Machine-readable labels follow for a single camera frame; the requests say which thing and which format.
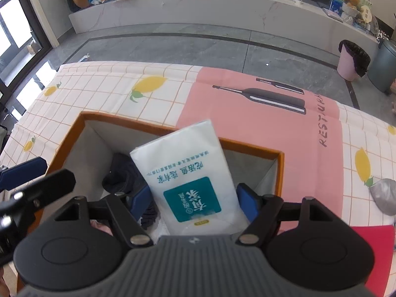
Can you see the round paper sign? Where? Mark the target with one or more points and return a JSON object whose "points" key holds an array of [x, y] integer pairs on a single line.
{"points": [[366, 12]]}

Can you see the checked lemon print tablecloth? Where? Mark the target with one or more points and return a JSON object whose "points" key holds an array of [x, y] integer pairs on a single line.
{"points": [[247, 117]]}

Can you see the pink cloth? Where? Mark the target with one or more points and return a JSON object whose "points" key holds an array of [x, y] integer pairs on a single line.
{"points": [[100, 227]]}

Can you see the black-framed glass door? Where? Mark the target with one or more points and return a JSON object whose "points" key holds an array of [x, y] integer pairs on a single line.
{"points": [[27, 12]]}

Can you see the grey metal trash can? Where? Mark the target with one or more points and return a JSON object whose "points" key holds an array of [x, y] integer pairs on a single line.
{"points": [[383, 68]]}

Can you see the white marble media console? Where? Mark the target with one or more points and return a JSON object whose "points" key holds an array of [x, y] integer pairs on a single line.
{"points": [[201, 9]]}

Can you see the grey cloth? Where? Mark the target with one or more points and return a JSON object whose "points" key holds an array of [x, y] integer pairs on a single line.
{"points": [[385, 195]]}

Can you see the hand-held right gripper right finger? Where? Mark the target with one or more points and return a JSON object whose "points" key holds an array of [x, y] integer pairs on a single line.
{"points": [[247, 201]]}

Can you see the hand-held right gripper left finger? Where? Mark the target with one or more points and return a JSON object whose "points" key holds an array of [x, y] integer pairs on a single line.
{"points": [[140, 201]]}

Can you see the red toy storage cube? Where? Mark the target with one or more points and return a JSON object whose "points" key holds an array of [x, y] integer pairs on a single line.
{"points": [[377, 253]]}

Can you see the pink bin with black bag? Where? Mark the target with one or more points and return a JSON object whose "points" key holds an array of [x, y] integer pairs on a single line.
{"points": [[349, 65]]}

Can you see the small cardboard box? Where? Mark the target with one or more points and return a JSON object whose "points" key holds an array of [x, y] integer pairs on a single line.
{"points": [[34, 46]]}

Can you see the orange cardboard box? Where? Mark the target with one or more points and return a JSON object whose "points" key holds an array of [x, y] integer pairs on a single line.
{"points": [[275, 176]]}

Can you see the teddy bear bouquet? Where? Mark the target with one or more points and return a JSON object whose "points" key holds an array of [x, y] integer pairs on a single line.
{"points": [[351, 3]]}

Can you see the white tissue pack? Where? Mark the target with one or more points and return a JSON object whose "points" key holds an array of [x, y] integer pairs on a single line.
{"points": [[185, 167]]}

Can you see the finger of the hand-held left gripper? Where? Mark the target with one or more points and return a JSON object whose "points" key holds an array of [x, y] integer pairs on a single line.
{"points": [[24, 171], [52, 187]]}

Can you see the dark navy cap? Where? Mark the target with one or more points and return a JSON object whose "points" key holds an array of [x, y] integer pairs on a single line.
{"points": [[123, 173]]}

